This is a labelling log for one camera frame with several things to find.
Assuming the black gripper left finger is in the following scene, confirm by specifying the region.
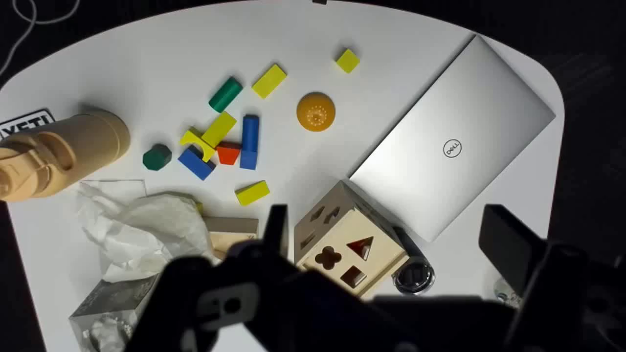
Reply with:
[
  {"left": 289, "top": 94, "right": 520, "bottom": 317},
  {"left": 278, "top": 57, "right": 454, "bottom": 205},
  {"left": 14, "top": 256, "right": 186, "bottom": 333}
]
[{"left": 262, "top": 204, "right": 291, "bottom": 258}]

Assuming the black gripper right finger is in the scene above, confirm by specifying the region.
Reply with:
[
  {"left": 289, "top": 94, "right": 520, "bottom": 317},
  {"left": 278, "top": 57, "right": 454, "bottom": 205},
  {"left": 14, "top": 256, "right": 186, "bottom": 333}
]
[{"left": 477, "top": 204, "right": 557, "bottom": 299}]

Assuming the silver Dell laptop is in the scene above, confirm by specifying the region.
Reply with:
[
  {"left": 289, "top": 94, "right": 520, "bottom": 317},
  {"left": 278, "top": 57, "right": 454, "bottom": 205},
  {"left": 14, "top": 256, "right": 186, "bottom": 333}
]
[{"left": 348, "top": 33, "right": 557, "bottom": 245}]

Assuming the grey patterned tissue box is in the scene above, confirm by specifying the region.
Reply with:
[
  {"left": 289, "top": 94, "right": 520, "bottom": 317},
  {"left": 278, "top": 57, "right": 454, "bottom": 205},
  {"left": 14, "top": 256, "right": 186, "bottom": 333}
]
[{"left": 66, "top": 272, "right": 162, "bottom": 352}]

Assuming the yellow rectangular block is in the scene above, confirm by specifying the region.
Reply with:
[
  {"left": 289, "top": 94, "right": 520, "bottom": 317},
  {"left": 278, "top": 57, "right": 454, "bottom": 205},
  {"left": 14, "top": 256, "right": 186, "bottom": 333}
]
[
  {"left": 250, "top": 61, "right": 289, "bottom": 102},
  {"left": 233, "top": 178, "right": 272, "bottom": 209},
  {"left": 199, "top": 110, "right": 239, "bottom": 149}
]

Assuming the wooden shape sorter cube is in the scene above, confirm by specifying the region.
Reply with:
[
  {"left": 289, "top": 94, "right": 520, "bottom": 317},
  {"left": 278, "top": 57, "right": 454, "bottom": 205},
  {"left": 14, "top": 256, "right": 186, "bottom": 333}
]
[{"left": 291, "top": 180, "right": 411, "bottom": 301}]

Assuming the red block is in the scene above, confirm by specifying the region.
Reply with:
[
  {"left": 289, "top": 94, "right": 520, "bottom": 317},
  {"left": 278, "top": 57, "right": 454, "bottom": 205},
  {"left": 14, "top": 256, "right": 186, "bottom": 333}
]
[{"left": 215, "top": 141, "right": 242, "bottom": 166}]

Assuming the long blue block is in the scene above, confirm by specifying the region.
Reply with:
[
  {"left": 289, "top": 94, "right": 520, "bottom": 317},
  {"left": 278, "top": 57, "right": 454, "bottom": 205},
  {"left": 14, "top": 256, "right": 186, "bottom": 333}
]
[{"left": 239, "top": 114, "right": 262, "bottom": 172}]

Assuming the short blue block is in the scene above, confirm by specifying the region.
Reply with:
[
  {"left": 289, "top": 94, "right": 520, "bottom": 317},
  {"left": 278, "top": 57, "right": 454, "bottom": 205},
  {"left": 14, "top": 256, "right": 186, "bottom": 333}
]
[{"left": 176, "top": 145, "right": 217, "bottom": 182}]

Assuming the yellow arch block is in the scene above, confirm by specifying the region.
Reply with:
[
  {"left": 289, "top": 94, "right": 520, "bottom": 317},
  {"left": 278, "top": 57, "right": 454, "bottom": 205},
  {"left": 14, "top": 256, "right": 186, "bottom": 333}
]
[{"left": 178, "top": 127, "right": 217, "bottom": 164}]

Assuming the orange dome block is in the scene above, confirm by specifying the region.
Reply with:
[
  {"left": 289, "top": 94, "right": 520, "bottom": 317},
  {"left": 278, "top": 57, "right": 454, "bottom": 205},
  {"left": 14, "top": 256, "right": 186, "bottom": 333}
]
[{"left": 295, "top": 90, "right": 338, "bottom": 133}]

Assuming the green hexagon block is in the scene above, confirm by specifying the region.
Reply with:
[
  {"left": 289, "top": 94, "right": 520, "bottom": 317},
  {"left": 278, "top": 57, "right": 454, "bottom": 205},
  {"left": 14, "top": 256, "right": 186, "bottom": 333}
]
[{"left": 141, "top": 143, "right": 174, "bottom": 174}]

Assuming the green cylinder block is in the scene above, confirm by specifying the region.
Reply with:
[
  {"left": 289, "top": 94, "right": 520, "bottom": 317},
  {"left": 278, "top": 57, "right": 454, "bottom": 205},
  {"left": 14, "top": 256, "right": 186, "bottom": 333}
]
[{"left": 207, "top": 74, "right": 244, "bottom": 116}]

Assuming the crumpled clear plastic bag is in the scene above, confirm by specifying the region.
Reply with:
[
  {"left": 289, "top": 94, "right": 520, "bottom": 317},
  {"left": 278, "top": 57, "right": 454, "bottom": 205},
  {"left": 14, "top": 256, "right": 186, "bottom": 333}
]
[{"left": 76, "top": 178, "right": 164, "bottom": 284}]

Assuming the small yellow cube block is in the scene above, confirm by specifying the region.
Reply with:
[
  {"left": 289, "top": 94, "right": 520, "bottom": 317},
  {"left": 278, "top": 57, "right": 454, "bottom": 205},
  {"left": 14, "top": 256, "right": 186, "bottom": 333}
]
[{"left": 334, "top": 47, "right": 362, "bottom": 76}]

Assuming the tan insulated bottle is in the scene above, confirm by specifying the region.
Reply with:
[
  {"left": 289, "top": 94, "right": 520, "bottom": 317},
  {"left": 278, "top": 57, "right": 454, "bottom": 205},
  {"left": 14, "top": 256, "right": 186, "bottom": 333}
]
[{"left": 0, "top": 106, "right": 133, "bottom": 204}]

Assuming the black white YETI sticker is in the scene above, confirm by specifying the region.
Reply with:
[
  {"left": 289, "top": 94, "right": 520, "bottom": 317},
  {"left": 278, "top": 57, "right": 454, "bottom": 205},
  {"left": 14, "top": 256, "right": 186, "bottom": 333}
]
[{"left": 0, "top": 108, "right": 59, "bottom": 143}]

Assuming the thin white cable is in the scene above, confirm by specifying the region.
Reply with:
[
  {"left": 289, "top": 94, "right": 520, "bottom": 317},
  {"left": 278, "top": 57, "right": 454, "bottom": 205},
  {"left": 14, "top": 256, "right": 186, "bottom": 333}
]
[{"left": 0, "top": 0, "right": 84, "bottom": 74}]

